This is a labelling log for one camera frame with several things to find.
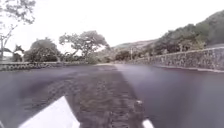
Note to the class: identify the pole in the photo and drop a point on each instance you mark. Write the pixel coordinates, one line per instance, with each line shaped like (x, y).
(131, 53)

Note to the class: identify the broad spreading tree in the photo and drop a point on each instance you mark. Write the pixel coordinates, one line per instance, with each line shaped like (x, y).
(86, 41)

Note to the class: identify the robot's own part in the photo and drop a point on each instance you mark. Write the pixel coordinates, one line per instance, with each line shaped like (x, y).
(147, 123)

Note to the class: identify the round dark bush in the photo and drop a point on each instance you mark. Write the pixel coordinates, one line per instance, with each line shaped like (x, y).
(42, 50)

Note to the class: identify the wooded hillside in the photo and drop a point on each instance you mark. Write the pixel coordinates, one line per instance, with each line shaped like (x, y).
(186, 38)

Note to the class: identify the tall thin tree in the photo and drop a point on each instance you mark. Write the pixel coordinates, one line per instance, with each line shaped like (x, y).
(13, 13)

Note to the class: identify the low stone wall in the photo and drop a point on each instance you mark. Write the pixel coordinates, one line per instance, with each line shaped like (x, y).
(30, 65)

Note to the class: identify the grey stone wall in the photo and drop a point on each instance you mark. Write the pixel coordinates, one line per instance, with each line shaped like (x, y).
(196, 59)

